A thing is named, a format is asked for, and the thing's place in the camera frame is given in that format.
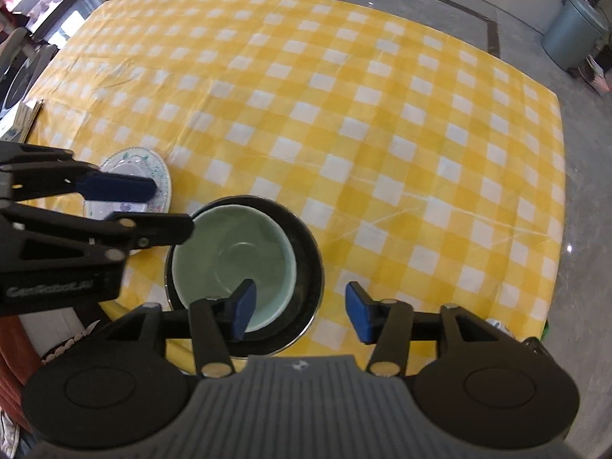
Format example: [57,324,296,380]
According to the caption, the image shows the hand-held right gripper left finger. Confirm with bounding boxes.
[111,278,257,378]

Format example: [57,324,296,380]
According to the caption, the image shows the small white printed plate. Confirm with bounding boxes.
[85,158,166,221]

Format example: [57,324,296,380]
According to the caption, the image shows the orange steel bowl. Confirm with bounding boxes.
[164,194,327,358]

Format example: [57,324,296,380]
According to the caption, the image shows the orange ribbed cloth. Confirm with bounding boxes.
[0,316,36,422]

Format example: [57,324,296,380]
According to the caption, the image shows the yellow checked tablecloth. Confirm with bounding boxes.
[31,0,567,374]

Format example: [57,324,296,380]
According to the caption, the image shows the grey trash can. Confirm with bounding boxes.
[542,0,610,72]

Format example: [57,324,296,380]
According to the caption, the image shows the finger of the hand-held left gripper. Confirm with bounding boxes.
[0,142,160,205]
[0,203,196,274]

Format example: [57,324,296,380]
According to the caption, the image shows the grey office chair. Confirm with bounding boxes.
[0,26,55,111]

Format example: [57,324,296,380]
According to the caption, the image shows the green ceramic bowl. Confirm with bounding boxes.
[171,203,299,333]

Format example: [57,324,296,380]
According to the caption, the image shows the white cardboard box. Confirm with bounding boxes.
[0,99,45,142]

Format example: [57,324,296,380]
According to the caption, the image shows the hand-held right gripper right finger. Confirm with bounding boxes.
[345,282,519,378]

